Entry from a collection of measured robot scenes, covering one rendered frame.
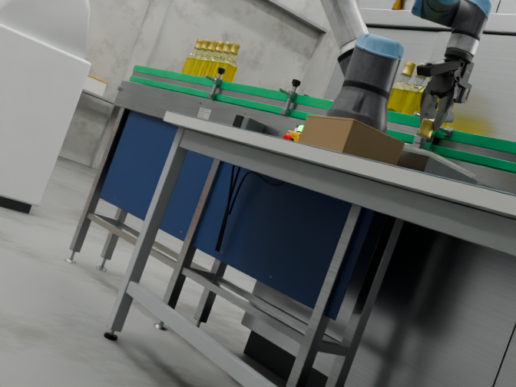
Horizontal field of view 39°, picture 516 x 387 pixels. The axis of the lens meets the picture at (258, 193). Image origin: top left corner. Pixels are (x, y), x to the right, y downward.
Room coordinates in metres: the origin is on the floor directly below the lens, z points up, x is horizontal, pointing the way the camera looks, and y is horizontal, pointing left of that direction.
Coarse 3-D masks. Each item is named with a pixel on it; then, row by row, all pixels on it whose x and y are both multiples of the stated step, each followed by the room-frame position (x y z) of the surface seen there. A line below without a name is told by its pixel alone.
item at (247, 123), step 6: (234, 120) 2.56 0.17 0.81; (240, 120) 2.54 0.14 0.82; (246, 120) 2.51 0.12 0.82; (252, 120) 2.52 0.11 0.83; (234, 126) 2.55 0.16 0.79; (240, 126) 2.53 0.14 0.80; (246, 126) 2.51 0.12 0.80; (252, 126) 2.52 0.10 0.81; (258, 126) 2.54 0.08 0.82; (264, 126) 2.55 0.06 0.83; (258, 132) 2.54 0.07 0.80
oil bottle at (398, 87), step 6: (396, 84) 2.33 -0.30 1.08; (402, 84) 2.32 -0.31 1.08; (396, 90) 2.33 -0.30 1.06; (402, 90) 2.31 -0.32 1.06; (390, 96) 2.34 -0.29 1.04; (396, 96) 2.32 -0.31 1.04; (390, 102) 2.33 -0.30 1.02; (396, 102) 2.31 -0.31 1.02; (390, 108) 2.32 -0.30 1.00; (396, 108) 2.32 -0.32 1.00
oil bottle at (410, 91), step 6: (408, 84) 2.30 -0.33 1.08; (414, 84) 2.29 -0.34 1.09; (408, 90) 2.29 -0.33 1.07; (414, 90) 2.27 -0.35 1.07; (402, 96) 2.30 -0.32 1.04; (408, 96) 2.28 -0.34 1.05; (414, 96) 2.27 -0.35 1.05; (402, 102) 2.30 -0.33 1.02; (408, 102) 2.28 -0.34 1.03; (402, 108) 2.29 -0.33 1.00; (408, 108) 2.27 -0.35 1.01
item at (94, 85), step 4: (88, 76) 12.07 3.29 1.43; (92, 76) 12.09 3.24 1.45; (88, 80) 12.07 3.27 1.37; (92, 80) 12.11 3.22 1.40; (96, 80) 12.15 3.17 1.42; (100, 80) 12.17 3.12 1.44; (84, 84) 12.06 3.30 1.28; (88, 84) 12.09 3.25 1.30; (92, 84) 12.12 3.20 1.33; (96, 84) 12.16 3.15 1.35; (100, 84) 12.20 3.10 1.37; (104, 84) 12.24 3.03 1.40; (84, 88) 12.07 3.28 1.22; (88, 88) 12.10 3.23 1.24; (92, 88) 12.14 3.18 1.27; (96, 88) 12.17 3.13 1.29; (100, 88) 12.21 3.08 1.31; (104, 88) 12.25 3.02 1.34; (92, 92) 12.15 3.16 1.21; (96, 92) 12.19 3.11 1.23; (100, 92) 12.22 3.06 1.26
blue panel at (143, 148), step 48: (144, 144) 3.17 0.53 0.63; (144, 192) 3.06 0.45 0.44; (192, 192) 2.81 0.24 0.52; (240, 192) 2.59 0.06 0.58; (288, 192) 2.41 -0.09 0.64; (240, 240) 2.52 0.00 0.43; (288, 240) 2.35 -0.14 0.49; (336, 240) 2.19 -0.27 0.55; (288, 288) 2.29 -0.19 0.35; (336, 288) 2.14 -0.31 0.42
